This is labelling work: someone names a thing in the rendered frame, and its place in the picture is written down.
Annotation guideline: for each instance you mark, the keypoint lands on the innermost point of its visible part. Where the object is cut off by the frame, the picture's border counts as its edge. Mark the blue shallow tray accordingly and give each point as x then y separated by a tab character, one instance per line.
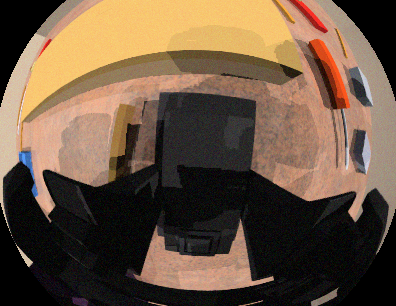
26	158

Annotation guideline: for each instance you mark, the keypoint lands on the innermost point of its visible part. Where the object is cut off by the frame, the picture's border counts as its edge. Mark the orange-handled awl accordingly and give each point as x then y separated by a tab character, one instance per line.
333	81

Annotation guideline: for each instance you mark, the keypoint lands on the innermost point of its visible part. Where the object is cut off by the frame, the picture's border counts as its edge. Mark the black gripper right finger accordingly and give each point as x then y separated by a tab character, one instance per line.
276	222

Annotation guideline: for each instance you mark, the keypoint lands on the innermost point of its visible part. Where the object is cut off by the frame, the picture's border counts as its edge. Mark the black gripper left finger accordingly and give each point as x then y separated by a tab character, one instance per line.
124	212

